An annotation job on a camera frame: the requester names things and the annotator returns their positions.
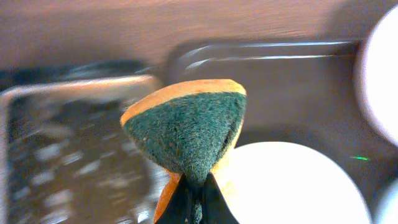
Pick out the yellow green scrub sponge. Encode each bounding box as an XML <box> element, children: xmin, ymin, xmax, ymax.
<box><xmin>120</xmin><ymin>79</ymin><xmax>246</xmax><ymax>223</ymax></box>

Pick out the white plate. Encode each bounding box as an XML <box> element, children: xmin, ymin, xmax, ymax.
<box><xmin>354</xmin><ymin>6</ymin><xmax>397</xmax><ymax>145</ymax></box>
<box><xmin>215</xmin><ymin>142</ymin><xmax>371</xmax><ymax>224</ymax></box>

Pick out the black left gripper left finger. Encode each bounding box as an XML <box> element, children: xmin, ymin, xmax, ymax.
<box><xmin>154</xmin><ymin>175</ymin><xmax>193</xmax><ymax>224</ymax></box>

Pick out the dark brown serving tray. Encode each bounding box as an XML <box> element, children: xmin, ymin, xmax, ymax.
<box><xmin>164</xmin><ymin>40</ymin><xmax>397</xmax><ymax>210</ymax></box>

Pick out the black tray with soapy water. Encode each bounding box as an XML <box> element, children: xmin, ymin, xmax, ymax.
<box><xmin>1</xmin><ymin>60</ymin><xmax>167</xmax><ymax>223</ymax></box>

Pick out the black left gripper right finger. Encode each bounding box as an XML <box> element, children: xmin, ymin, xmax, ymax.
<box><xmin>201</xmin><ymin>173</ymin><xmax>239</xmax><ymax>224</ymax></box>

